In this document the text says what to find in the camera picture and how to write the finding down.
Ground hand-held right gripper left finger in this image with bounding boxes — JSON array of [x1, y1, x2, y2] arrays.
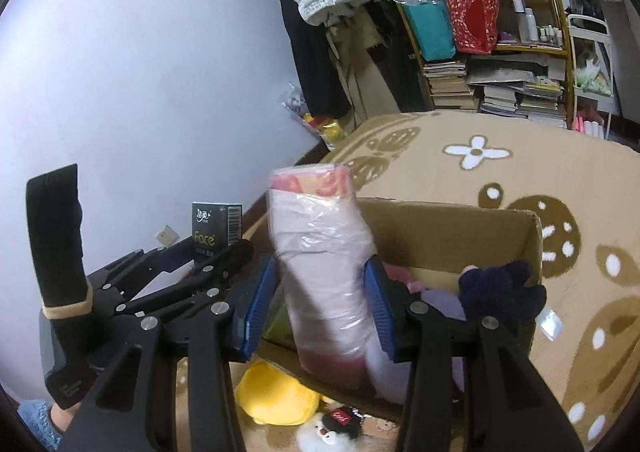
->
[[60, 254, 277, 452]]

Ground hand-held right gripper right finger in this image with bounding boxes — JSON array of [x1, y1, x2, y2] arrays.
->
[[363, 259, 586, 452]]

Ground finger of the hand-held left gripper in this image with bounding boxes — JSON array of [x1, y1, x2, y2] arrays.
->
[[117, 239, 255, 320], [87, 238, 198, 292]]

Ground black tissue pack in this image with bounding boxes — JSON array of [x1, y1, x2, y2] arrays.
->
[[191, 202, 244, 249]]

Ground pink plastic-wrapped package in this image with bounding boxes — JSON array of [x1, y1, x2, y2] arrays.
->
[[266, 164, 381, 389]]

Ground cardboard box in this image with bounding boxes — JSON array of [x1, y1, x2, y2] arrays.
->
[[241, 197, 545, 440]]

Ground purple-haired plush doll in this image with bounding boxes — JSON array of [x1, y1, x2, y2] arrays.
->
[[365, 259, 563, 405]]

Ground blue fuzzy clothing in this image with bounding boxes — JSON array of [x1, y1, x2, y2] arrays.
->
[[17, 399, 66, 452]]

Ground yellow plush toy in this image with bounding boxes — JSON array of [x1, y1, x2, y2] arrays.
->
[[234, 359, 321, 428]]

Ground bag of snacks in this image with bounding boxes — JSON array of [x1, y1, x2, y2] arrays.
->
[[282, 82, 351, 150]]

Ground black coat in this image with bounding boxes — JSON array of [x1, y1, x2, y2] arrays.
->
[[260, 0, 353, 115]]

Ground stack of books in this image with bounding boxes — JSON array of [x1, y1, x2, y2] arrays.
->
[[422, 59, 481, 112]]

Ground beige coat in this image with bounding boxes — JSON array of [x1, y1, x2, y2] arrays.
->
[[327, 17, 401, 133]]

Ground dark hanging garment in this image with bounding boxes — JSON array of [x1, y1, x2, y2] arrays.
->
[[372, 0, 433, 113]]

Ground pile of magazines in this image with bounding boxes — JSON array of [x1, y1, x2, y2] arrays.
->
[[467, 57, 566, 122]]

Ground teal bag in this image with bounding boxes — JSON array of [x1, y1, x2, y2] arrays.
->
[[397, 0, 458, 62]]

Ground wooden shelf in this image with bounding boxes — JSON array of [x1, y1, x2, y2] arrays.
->
[[385, 0, 576, 130]]

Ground red patterned bag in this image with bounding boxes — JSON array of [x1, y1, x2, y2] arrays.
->
[[442, 0, 501, 55]]

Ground group of cosmetic bottles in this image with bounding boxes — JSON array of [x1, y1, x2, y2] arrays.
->
[[511, 0, 565, 47]]

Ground white metal cart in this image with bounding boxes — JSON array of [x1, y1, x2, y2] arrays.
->
[[565, 12, 623, 140]]

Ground white fluffy plush keychain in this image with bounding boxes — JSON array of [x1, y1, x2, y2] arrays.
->
[[295, 404, 366, 452]]

